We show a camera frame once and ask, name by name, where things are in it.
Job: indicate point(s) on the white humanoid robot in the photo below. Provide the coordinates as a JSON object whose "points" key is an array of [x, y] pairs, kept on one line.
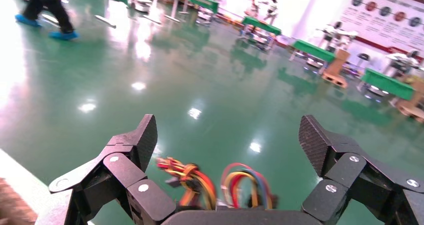
{"points": [[402, 59], [271, 6], [334, 34]]}

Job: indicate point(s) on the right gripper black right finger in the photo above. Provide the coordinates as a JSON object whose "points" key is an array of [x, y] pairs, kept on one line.
{"points": [[344, 170]]}

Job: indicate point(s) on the black round stool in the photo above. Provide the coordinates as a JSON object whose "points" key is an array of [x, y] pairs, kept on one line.
{"points": [[363, 56]]}

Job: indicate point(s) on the person with blue shoe covers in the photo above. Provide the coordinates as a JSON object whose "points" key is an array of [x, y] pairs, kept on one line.
{"points": [[46, 1]]}

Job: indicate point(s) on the white wall poster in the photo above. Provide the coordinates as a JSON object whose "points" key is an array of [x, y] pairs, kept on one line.
{"points": [[381, 21]]}

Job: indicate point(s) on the wooden crate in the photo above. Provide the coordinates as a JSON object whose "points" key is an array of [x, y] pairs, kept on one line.
{"points": [[412, 104], [336, 68]]}

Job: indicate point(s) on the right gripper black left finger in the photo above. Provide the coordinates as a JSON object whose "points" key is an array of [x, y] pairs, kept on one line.
{"points": [[122, 170]]}

